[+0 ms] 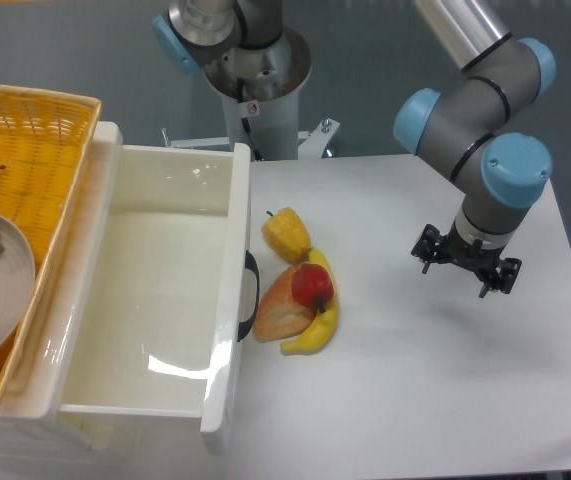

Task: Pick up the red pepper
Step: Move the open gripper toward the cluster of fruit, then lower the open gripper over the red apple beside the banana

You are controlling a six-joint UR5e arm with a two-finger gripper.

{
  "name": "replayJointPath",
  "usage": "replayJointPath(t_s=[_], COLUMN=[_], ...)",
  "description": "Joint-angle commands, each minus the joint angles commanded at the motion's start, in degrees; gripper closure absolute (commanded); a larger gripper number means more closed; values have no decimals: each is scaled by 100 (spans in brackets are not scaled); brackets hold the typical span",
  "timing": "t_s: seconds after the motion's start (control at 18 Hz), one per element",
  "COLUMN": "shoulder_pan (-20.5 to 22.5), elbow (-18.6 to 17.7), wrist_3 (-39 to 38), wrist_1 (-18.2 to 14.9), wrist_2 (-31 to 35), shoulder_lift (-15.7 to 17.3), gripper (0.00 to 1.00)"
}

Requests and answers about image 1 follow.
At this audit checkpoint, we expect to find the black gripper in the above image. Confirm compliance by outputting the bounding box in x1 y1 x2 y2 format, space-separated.
411 224 522 298

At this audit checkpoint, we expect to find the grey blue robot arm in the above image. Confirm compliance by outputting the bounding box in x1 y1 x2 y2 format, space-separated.
152 1 556 293

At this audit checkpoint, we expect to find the red pepper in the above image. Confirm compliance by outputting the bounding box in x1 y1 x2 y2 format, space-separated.
291 263 335 313

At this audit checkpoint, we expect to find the yellow pepper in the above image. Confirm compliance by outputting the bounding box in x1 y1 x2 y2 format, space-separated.
261 207 311 264

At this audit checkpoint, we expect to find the yellow banana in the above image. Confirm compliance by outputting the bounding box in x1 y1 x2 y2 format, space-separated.
280 248 340 355

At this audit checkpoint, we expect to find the white open drawer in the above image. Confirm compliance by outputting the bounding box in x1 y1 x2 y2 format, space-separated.
0 122 251 455

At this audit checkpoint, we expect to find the white drawer cabinet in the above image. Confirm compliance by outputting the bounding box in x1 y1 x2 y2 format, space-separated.
0 417 220 479

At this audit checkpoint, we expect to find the yellow woven basket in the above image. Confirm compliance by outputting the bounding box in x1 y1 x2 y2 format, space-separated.
0 84 102 403

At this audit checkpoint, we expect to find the black drawer handle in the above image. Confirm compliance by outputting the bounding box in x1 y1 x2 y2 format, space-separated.
237 250 260 342

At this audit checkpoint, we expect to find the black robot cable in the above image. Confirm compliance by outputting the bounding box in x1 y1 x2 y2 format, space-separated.
236 77 266 162

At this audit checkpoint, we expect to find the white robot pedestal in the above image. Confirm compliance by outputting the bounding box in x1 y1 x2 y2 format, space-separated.
162 25 341 162

